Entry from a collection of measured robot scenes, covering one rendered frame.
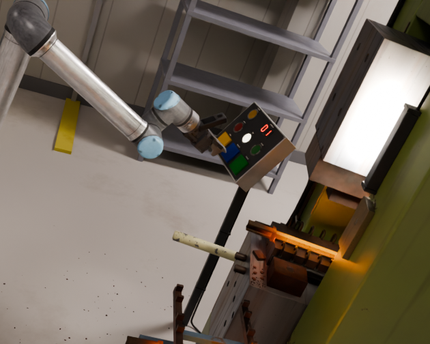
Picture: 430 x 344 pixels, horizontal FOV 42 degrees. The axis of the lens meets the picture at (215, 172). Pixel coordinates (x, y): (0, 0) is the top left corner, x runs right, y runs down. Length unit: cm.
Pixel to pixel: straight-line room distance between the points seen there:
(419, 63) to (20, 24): 119
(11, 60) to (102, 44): 280
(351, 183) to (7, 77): 120
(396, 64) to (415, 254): 53
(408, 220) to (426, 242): 8
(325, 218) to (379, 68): 74
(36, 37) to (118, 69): 303
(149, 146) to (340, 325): 88
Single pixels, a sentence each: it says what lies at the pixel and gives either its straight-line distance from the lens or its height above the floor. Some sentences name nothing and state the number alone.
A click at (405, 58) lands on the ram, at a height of 173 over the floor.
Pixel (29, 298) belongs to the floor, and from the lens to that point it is 290.
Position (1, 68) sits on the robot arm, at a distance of 207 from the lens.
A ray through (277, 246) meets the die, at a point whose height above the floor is 99.
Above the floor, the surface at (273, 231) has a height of 101.
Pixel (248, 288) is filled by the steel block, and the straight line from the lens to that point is 187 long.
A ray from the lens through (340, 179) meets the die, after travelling 185.
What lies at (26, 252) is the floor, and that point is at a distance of 316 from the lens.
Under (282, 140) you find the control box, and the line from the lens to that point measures 231.
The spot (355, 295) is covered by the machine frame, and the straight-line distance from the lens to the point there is 157.
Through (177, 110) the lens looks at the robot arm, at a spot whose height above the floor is 121.
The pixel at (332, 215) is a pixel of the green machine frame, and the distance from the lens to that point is 220.
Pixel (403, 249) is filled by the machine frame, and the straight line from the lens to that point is 151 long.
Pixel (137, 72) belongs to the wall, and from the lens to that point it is 487.
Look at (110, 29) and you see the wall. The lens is 477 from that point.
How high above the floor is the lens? 196
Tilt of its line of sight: 25 degrees down
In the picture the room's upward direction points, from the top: 22 degrees clockwise
